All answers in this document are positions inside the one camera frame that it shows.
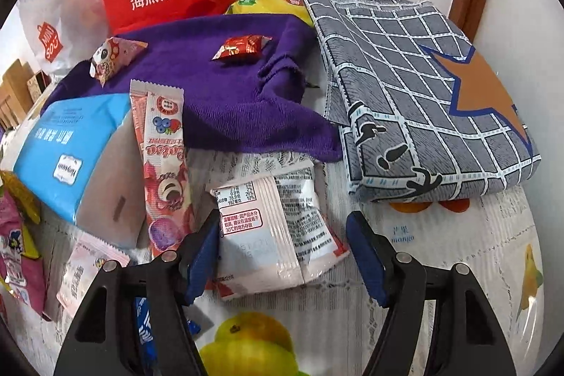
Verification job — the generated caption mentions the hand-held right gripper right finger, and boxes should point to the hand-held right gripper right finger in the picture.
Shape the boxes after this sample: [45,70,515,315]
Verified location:
[346,211,516,376]

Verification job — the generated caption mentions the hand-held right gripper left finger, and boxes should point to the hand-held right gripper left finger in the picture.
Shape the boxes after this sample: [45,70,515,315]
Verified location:
[53,209,221,376]

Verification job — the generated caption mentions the white snack packet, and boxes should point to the white snack packet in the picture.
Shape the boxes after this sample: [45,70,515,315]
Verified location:
[207,167,351,301]

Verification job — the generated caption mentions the long pink strip snack packet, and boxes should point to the long pink strip snack packet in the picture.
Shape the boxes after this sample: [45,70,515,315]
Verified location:
[129,79,195,260]

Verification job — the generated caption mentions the fruit print tablecloth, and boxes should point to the fruit print tablecloth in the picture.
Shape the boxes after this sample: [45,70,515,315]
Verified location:
[0,147,547,376]

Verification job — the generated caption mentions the blue wrapped candy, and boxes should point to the blue wrapped candy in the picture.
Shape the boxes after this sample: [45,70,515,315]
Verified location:
[133,297,201,363]

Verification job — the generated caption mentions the pale pink small packet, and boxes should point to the pale pink small packet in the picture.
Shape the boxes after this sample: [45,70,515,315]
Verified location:
[56,232,130,321]

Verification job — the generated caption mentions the purple towel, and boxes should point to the purple towel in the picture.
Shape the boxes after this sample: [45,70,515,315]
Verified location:
[41,15,343,163]

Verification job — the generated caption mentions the grey checked folded cloth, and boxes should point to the grey checked folded cloth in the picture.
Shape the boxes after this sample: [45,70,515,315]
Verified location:
[300,0,542,203]

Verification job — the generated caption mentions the blue and white box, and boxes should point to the blue and white box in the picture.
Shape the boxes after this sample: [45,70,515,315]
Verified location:
[13,93,148,249]

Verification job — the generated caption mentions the pink cartoon snack packet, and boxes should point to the pink cartoon snack packet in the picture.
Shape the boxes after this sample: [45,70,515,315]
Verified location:
[0,191,47,315]

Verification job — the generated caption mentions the red wrapped candy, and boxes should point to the red wrapped candy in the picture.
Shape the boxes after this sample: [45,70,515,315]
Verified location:
[211,35,265,62]

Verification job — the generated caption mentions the pink triangular candy packet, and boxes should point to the pink triangular candy packet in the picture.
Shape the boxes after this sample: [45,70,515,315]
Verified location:
[89,37,148,86]

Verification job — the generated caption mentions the yellow snack bag green label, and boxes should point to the yellow snack bag green label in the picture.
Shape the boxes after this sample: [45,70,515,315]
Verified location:
[226,0,314,26]

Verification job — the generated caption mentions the white plastic shopping bag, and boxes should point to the white plastic shopping bag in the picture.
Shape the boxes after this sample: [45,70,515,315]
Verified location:
[18,0,111,77]

